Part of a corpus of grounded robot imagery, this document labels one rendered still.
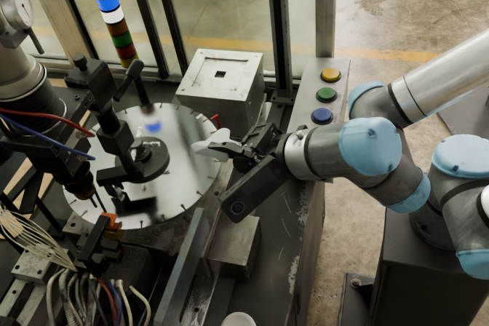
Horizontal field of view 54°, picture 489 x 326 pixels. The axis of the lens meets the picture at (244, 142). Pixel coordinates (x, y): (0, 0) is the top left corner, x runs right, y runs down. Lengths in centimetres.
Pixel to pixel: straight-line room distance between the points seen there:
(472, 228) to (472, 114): 158
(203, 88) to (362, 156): 65
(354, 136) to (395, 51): 213
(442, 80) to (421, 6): 234
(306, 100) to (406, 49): 168
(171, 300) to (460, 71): 54
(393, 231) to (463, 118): 136
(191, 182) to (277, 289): 28
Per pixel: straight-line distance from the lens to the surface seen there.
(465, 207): 90
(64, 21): 149
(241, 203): 73
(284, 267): 104
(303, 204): 112
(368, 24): 292
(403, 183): 70
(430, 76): 76
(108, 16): 112
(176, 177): 95
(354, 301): 182
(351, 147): 62
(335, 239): 194
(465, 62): 76
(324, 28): 120
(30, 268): 103
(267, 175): 73
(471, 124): 237
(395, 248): 108
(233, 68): 123
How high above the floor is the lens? 168
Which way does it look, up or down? 48 degrees down
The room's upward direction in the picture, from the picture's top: 10 degrees counter-clockwise
